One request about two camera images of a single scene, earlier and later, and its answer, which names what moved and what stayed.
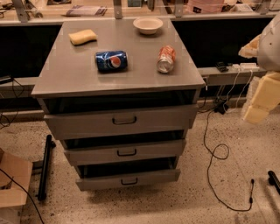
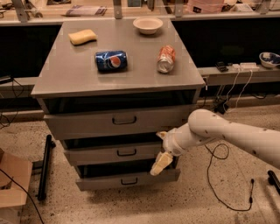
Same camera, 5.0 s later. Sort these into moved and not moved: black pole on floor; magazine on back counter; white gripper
Moved: white gripper
Not moved: magazine on back counter; black pole on floor
